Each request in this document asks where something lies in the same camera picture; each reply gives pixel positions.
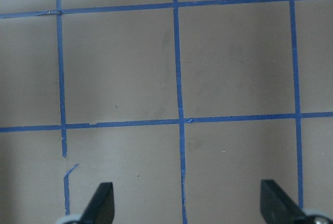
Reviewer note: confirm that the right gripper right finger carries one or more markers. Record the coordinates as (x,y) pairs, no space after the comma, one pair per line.
(276,207)

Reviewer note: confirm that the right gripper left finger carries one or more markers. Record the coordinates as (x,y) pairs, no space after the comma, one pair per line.
(101,207)

